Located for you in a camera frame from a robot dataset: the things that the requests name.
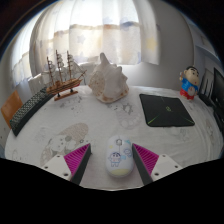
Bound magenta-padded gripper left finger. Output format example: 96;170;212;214
41;143;92;186

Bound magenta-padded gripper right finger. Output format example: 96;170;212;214
131;143;184;186

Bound white cartoon-printed computer mouse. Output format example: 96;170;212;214
105;134;135;179

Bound black mouse pad green lines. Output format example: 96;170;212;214
139;93;196;128

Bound white cartoon-printed tablecloth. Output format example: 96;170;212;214
4;84;224;190

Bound black computer keyboard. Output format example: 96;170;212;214
9;87;55;137

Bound wooden model sailing ship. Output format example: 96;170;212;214
44;49;88;102

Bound large white conch shell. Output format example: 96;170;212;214
87;52;130;104

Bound cartoon boy clock figurine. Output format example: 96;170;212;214
178;65;201;101

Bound black router with antennas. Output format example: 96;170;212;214
198;68;216;108

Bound white radiator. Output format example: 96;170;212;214
28;60;102;95

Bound black flat monitor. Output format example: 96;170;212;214
211;67;224;113

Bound white star-printed curtain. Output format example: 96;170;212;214
11;0;160;88

